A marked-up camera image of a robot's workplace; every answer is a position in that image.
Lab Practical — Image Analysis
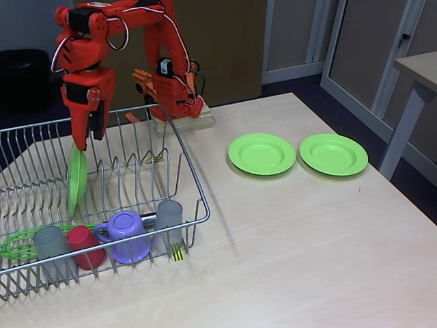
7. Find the yellow black striped tape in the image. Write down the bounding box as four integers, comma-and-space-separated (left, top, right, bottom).
169, 241, 186, 263

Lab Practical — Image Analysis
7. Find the metal wire dish rack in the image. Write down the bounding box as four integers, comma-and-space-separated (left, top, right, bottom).
0, 103, 211, 302

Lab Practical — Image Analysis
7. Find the green whisk with metal handle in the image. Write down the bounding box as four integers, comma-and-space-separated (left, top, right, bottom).
0, 211, 158, 261

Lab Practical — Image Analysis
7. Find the black cable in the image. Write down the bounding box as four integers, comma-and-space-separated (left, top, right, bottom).
189, 59, 207, 100

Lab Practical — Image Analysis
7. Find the black waste bin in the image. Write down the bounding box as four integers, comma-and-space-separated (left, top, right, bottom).
0, 49, 59, 113

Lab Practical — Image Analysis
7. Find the brown partition board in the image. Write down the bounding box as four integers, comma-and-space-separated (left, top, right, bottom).
72, 0, 268, 113

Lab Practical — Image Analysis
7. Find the red plastic cup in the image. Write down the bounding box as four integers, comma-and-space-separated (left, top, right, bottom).
66, 225, 107, 271

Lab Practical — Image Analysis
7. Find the beige side table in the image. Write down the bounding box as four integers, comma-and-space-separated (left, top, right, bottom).
378, 51, 437, 180

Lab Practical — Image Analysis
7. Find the green plastic plate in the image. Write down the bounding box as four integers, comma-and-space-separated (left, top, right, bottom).
67, 145, 89, 217
227, 133, 296, 176
299, 133, 369, 177

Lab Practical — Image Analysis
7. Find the grey sliding door cabinet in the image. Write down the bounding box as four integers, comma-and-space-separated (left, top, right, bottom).
261, 0, 330, 85
320, 0, 437, 144

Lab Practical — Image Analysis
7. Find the purple plastic mug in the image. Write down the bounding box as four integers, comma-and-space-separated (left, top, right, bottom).
94, 210, 151, 264

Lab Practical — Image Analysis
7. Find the wooden base block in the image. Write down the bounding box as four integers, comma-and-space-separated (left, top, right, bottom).
153, 98, 215, 137

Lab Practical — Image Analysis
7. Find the grey translucent plastic cup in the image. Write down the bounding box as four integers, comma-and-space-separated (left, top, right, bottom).
152, 200, 184, 256
33, 225, 75, 276

